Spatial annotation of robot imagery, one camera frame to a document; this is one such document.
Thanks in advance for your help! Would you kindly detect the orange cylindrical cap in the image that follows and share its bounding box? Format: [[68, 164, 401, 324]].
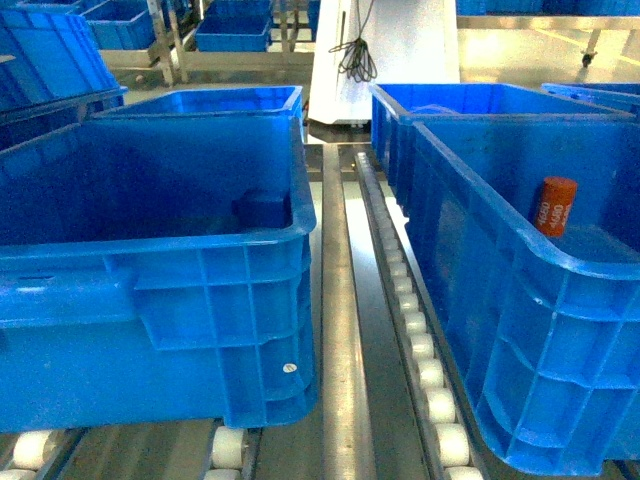
[[534, 176, 578, 238]]

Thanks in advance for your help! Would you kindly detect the blue block part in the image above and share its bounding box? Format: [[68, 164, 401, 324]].
[[232, 189, 291, 229]]

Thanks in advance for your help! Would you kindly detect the steel flow rack shelf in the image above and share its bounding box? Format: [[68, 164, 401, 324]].
[[1, 145, 520, 479]]

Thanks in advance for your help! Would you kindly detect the blue bin rear right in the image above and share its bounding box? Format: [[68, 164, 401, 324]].
[[370, 83, 637, 215]]

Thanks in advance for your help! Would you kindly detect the blue bin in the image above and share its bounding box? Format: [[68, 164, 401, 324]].
[[370, 83, 637, 215], [1, 116, 318, 433], [94, 86, 304, 120], [407, 119, 639, 475]]

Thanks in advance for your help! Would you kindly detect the blue bin rear left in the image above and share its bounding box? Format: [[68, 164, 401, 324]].
[[94, 86, 304, 120]]

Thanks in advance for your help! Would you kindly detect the blue bin upper left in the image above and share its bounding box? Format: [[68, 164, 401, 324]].
[[1, 116, 318, 433]]

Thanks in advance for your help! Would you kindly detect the white machine column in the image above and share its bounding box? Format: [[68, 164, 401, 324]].
[[308, 1, 460, 125]]

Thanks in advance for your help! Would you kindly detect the blue bin upper right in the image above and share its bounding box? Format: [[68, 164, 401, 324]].
[[407, 119, 639, 475]]

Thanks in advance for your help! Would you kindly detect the black coiled cable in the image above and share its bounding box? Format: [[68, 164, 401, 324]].
[[328, 0, 379, 84]]

